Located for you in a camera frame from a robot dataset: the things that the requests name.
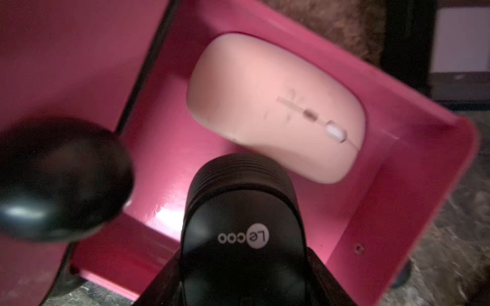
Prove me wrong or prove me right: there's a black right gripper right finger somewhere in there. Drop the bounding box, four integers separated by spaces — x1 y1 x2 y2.
307 248 357 306

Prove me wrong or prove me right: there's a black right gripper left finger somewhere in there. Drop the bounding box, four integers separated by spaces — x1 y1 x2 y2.
132 250 182 306

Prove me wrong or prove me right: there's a pink drawer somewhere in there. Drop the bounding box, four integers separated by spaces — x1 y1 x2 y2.
1 1 179 305
73 1 477 305

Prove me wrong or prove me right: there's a pale pink computer mouse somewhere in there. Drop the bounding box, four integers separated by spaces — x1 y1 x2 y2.
186 33 366 184

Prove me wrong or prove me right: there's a black round drawer knob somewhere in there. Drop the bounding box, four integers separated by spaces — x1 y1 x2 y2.
1 117 135 242

